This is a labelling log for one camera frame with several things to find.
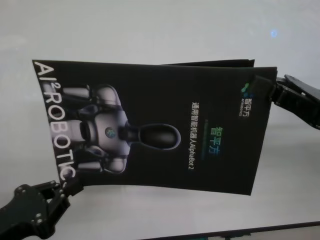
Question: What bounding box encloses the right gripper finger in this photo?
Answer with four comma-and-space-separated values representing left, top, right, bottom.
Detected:
249, 74, 320, 130
275, 76, 288, 89

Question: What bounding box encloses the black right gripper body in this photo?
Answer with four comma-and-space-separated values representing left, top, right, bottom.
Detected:
284, 74, 320, 105

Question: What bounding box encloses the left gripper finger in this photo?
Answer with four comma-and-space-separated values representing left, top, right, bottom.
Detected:
62, 177, 84, 197

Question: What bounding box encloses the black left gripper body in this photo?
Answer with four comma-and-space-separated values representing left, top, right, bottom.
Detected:
0, 180, 72, 240

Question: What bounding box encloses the black robot print poster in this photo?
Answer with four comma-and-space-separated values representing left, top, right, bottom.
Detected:
31, 58, 279, 197

